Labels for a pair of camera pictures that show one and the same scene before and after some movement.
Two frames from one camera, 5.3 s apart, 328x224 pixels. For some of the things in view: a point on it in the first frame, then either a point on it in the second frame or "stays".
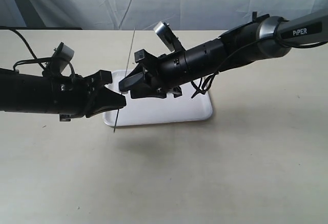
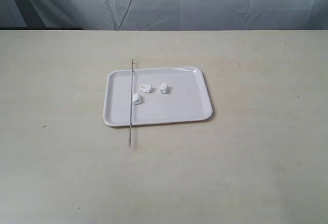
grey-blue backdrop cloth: [139, 4] stays
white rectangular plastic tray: [171, 109] stays
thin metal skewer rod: [130, 64] -> [131, 102]
